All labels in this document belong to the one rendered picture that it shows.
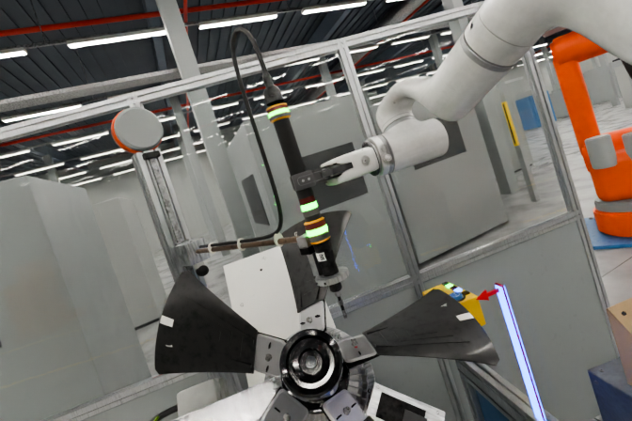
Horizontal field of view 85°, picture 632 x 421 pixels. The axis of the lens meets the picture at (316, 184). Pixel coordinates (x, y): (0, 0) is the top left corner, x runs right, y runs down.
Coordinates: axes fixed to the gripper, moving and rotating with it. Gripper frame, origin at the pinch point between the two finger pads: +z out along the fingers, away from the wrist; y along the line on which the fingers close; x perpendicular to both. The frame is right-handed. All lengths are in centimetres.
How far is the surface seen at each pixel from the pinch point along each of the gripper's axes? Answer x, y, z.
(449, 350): -39.2, -8.5, -15.7
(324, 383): -35.9, -7.7, 8.3
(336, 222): -12.4, 13.1, -6.7
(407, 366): -90, 70, -28
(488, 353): -41.5, -10.4, -22.2
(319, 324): -29.8, 2.4, 5.5
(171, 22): 251, 417, 46
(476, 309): -51, 21, -39
